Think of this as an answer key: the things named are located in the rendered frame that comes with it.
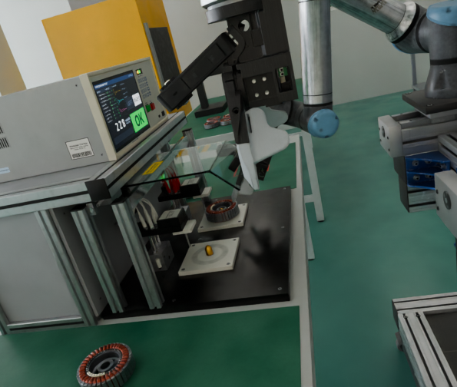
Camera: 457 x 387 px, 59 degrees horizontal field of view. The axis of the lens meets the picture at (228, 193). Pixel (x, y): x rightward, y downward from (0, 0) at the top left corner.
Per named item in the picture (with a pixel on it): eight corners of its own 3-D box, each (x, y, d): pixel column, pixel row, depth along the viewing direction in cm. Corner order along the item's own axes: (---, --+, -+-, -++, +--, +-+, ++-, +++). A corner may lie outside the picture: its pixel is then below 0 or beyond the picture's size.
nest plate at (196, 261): (240, 240, 118) (239, 236, 118) (233, 269, 104) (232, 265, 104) (191, 247, 121) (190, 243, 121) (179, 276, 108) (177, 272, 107)
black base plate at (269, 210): (291, 190, 149) (289, 185, 148) (289, 301, 91) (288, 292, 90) (172, 210, 159) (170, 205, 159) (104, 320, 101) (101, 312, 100)
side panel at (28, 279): (101, 318, 102) (52, 204, 91) (96, 325, 100) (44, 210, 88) (9, 327, 109) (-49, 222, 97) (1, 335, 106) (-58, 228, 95)
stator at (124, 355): (101, 353, 89) (95, 340, 88) (145, 354, 86) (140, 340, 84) (71, 396, 79) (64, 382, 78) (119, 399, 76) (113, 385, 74)
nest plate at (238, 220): (248, 206, 140) (247, 202, 140) (243, 226, 126) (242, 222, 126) (206, 212, 143) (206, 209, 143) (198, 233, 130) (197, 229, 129)
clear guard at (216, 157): (250, 157, 111) (246, 136, 109) (240, 190, 89) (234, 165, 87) (142, 176, 118) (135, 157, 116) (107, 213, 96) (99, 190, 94)
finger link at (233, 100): (246, 137, 43) (236, 64, 45) (233, 140, 44) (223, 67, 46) (254, 150, 48) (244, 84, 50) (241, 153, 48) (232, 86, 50)
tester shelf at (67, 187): (187, 122, 146) (183, 110, 145) (110, 198, 85) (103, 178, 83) (81, 145, 156) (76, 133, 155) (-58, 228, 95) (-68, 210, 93)
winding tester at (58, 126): (168, 118, 136) (150, 56, 128) (117, 160, 96) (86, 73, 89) (67, 140, 144) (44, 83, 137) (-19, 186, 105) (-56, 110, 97)
